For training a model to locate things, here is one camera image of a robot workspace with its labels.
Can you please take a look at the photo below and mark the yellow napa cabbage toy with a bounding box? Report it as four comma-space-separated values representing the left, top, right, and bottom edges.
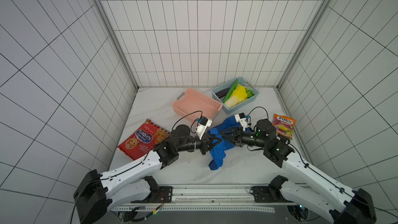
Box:
224, 86, 247, 108

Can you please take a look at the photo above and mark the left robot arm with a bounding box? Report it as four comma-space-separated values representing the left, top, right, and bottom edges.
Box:
73, 124, 222, 224

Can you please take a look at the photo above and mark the light blue plastic basket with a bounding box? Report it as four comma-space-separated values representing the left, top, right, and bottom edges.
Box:
212, 77, 259, 114

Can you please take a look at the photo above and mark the aluminium mounting rail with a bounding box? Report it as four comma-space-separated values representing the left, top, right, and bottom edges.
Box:
111, 183, 299, 212

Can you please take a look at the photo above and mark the pink plastic basket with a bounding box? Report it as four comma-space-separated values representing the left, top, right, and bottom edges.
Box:
172, 88, 222, 123

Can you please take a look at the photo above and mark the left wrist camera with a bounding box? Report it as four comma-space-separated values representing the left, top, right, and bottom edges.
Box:
196, 116, 212, 140

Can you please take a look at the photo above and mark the red cookie snack bag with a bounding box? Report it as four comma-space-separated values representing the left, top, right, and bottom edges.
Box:
118, 119, 170, 160

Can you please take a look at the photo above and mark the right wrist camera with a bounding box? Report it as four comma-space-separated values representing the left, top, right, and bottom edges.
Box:
234, 113, 249, 131

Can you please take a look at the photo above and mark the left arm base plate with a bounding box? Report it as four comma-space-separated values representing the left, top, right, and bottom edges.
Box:
144, 186, 173, 203

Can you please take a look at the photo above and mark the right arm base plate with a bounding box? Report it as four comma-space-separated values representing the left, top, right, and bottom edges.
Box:
249, 186, 280, 203

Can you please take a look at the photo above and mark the green lettuce toy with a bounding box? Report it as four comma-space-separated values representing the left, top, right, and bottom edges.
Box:
245, 87, 255, 99

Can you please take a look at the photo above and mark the dark purple eggplant toy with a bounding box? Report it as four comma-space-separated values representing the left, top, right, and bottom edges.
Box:
216, 88, 230, 99

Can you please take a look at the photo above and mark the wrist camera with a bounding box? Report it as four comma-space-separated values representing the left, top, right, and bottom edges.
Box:
234, 113, 249, 131
196, 116, 212, 140

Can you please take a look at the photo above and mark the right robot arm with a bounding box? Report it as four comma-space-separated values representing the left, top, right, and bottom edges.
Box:
220, 119, 377, 224

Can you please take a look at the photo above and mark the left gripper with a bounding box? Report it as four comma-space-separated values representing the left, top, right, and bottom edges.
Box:
178, 132, 221, 155

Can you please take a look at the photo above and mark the green cucumber toy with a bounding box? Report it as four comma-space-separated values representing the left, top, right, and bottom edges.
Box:
223, 79, 238, 103

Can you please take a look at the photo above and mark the orange candy bag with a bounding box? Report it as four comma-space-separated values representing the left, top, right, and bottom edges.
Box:
273, 114, 296, 140

